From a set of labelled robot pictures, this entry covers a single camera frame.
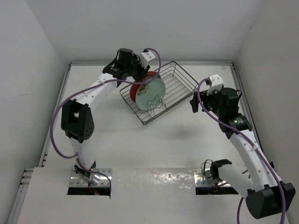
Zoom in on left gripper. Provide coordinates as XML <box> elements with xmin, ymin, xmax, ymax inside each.
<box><xmin>124</xmin><ymin>56</ymin><xmax>149</xmax><ymax>82</ymax></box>

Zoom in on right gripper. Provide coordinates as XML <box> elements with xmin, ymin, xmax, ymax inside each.
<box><xmin>190</xmin><ymin>87</ymin><xmax>224</xmax><ymax>117</ymax></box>

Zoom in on red and teal plate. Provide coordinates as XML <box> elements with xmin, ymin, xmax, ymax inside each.
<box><xmin>130</xmin><ymin>71</ymin><xmax>161</xmax><ymax>102</ymax></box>

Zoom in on green flower plate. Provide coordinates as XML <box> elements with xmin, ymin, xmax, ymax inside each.
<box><xmin>135</xmin><ymin>78</ymin><xmax>166</xmax><ymax>111</ymax></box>

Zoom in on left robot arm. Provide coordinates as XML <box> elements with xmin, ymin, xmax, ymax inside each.
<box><xmin>61</xmin><ymin>48</ymin><xmax>155</xmax><ymax>179</ymax></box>

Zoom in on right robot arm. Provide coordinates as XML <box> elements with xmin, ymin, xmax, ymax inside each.
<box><xmin>190</xmin><ymin>87</ymin><xmax>296</xmax><ymax>223</ymax></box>

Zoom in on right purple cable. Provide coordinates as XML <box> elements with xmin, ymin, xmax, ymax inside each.
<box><xmin>197</xmin><ymin>77</ymin><xmax>287</xmax><ymax>224</ymax></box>

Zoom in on purple cable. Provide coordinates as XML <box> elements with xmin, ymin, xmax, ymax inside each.
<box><xmin>197</xmin><ymin>77</ymin><xmax>287</xmax><ymax>224</ymax></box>
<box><xmin>50</xmin><ymin>48</ymin><xmax>162</xmax><ymax>189</ymax></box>

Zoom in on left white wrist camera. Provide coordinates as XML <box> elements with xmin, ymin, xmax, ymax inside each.
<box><xmin>139</xmin><ymin>51</ymin><xmax>156</xmax><ymax>68</ymax></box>

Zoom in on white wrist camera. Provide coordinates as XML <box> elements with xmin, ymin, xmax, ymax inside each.
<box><xmin>139</xmin><ymin>51</ymin><xmax>156</xmax><ymax>68</ymax></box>
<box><xmin>207</xmin><ymin>74</ymin><xmax>224</xmax><ymax>95</ymax></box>

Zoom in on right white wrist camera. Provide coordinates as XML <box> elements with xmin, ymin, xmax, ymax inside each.
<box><xmin>207</xmin><ymin>74</ymin><xmax>224</xmax><ymax>95</ymax></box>

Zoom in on grey wire dish rack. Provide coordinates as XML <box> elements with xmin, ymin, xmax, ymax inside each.
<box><xmin>120</xmin><ymin>61</ymin><xmax>198</xmax><ymax>126</ymax></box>

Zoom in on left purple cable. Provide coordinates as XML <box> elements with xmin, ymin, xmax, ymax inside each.
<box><xmin>50</xmin><ymin>48</ymin><xmax>162</xmax><ymax>189</ymax></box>

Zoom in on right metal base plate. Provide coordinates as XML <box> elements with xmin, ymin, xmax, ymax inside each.
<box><xmin>193</xmin><ymin>168</ymin><xmax>231</xmax><ymax>188</ymax></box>

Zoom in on metal base plate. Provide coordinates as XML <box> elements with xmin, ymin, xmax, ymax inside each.
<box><xmin>69</xmin><ymin>168</ymin><xmax>112</xmax><ymax>188</ymax></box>
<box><xmin>193</xmin><ymin>168</ymin><xmax>231</xmax><ymax>188</ymax></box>

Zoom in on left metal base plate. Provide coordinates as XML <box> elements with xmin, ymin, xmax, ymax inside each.
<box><xmin>69</xmin><ymin>168</ymin><xmax>112</xmax><ymax>188</ymax></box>

